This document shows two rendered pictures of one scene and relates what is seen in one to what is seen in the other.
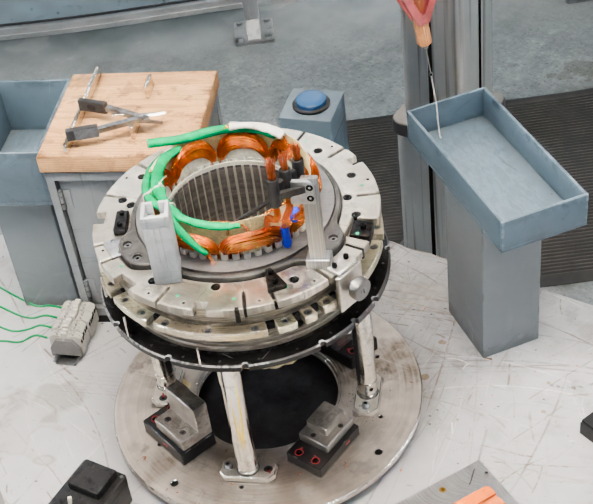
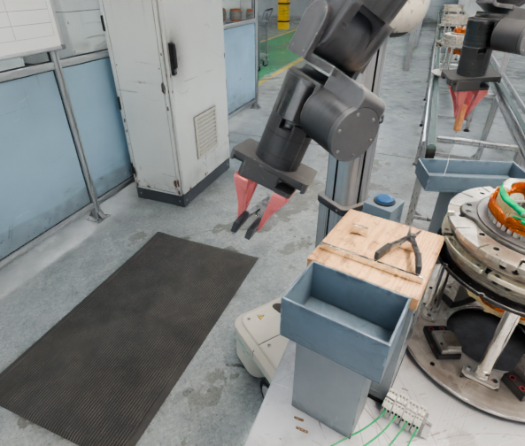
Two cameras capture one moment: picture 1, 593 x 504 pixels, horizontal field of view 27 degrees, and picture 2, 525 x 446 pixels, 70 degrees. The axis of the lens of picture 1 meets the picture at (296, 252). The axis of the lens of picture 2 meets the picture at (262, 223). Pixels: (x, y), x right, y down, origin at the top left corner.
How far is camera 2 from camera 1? 1.64 m
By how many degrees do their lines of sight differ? 54
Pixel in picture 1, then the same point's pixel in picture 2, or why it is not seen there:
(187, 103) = (382, 225)
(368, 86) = (61, 292)
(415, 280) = not seen: hidden behind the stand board
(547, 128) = (156, 258)
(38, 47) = not seen: outside the picture
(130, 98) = (360, 242)
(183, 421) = not seen: outside the picture
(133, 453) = not seen: outside the picture
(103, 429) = (501, 430)
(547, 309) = not seen: hidden behind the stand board
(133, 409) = (497, 402)
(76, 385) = (452, 433)
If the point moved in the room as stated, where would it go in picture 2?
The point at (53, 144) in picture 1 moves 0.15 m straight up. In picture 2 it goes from (404, 287) to (426, 204)
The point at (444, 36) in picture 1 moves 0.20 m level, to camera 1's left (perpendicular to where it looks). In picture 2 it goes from (371, 153) to (359, 185)
